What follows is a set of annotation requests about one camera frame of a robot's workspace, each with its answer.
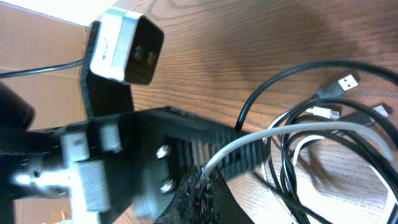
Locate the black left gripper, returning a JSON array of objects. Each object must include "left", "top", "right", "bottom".
[{"left": 1, "top": 107, "right": 199, "bottom": 223}]

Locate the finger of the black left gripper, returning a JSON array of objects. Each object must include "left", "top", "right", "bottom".
[{"left": 167, "top": 107, "right": 268, "bottom": 181}]

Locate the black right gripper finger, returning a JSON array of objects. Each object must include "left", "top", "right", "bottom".
[{"left": 155, "top": 166, "right": 253, "bottom": 224}]

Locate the white usb cable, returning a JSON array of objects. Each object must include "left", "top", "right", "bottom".
[{"left": 200, "top": 105, "right": 398, "bottom": 224}]

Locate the black usb cable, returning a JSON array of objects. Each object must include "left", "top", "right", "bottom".
[{"left": 234, "top": 60, "right": 398, "bottom": 224}]

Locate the brown cardboard panel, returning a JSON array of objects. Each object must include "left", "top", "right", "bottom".
[{"left": 1, "top": 4, "right": 88, "bottom": 223}]

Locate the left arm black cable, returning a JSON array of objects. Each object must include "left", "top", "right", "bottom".
[{"left": 0, "top": 58, "right": 85, "bottom": 79}]

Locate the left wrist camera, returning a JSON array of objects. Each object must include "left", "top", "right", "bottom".
[{"left": 90, "top": 7, "right": 164, "bottom": 85}]

